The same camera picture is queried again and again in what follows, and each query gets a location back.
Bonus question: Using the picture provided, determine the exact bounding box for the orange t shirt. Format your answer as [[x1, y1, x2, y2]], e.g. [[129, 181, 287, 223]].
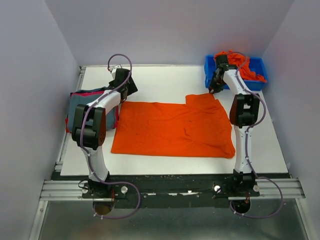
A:
[[111, 93, 236, 159], [213, 49, 268, 83]]

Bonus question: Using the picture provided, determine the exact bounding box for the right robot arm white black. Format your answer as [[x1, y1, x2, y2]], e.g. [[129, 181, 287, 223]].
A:
[[208, 54, 261, 177]]

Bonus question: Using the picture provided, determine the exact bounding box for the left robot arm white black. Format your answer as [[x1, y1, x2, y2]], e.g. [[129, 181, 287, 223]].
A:
[[66, 65, 138, 198]]

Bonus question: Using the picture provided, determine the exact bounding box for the folded dark teal t shirt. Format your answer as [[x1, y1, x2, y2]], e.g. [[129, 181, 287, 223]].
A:
[[74, 86, 110, 94]]

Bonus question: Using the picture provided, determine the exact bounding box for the crumpled orange t shirt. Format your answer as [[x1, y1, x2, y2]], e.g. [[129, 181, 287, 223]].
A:
[[213, 49, 268, 83]]

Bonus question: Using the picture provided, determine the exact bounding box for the blue plastic bin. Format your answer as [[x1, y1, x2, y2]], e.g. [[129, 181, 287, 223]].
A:
[[204, 54, 268, 91]]

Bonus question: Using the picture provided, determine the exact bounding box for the folded grey-blue t shirt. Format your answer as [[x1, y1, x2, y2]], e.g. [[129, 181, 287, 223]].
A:
[[67, 95, 119, 133]]

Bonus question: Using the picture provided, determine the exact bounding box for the folded red t shirt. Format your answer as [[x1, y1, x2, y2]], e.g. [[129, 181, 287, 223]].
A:
[[64, 117, 70, 133]]

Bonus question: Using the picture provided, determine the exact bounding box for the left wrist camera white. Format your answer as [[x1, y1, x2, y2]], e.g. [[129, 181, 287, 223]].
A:
[[108, 64, 123, 80]]

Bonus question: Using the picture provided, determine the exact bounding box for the black mounting base rail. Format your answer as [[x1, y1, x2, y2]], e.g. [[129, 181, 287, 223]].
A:
[[40, 173, 295, 212]]

